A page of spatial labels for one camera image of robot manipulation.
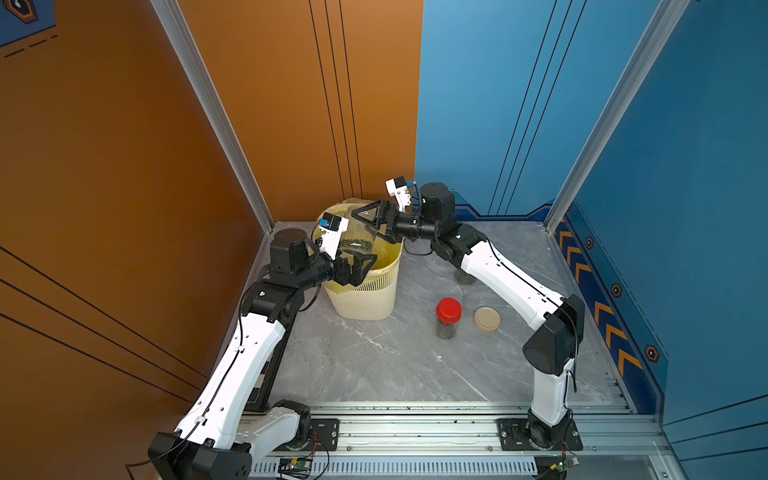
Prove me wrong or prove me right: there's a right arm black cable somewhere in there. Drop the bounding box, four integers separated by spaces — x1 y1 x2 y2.
403 236 586 394

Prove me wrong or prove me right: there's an aluminium corner post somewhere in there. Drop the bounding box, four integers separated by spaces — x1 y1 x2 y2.
544 0 689 234
150 0 275 233

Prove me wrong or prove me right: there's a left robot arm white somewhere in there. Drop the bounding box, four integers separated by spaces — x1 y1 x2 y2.
148 228 377 479

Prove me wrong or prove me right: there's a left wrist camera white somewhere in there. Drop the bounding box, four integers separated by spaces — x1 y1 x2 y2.
318 212 349 260

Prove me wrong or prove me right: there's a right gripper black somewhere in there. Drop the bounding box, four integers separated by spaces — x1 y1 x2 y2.
355 199 443 243

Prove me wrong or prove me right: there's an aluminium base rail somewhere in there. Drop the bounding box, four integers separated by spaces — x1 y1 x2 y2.
250 402 685 479

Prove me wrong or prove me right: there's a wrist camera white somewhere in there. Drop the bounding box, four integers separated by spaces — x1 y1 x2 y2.
318 212 349 260
385 176 417 213

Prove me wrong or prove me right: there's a green circuit board right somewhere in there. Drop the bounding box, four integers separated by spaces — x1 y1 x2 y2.
548 456 581 476

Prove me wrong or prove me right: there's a black white checkerboard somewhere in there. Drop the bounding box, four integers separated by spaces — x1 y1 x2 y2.
244 313 297 413

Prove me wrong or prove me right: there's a cream waste basket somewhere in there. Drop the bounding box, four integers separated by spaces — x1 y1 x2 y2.
313 200 403 322

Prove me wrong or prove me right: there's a glass jar with tea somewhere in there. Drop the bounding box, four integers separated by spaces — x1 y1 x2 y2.
339 218 387 259

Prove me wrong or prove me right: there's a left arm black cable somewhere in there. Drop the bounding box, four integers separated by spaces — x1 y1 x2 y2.
125 239 325 480

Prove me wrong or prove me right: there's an aluminium corner post left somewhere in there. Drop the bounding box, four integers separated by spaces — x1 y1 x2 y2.
150 0 275 233

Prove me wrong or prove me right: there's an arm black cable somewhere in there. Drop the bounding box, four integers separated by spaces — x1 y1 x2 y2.
125 239 325 480
403 236 586 394

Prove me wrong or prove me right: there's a glass jar red lid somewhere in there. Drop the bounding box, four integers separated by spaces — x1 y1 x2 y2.
436 298 462 340

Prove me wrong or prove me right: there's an aluminium corner post right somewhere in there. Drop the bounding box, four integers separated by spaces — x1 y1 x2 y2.
544 0 689 234

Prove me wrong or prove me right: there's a green circuit board left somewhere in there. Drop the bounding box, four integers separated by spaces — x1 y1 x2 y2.
277 457 314 480

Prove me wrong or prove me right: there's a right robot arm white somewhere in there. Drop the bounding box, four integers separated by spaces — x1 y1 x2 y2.
351 178 586 450

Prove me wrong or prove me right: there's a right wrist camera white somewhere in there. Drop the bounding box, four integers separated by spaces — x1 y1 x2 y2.
385 176 417 213

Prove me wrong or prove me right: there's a green circuit board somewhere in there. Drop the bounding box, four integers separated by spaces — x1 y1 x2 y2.
277 457 314 480
548 456 581 476

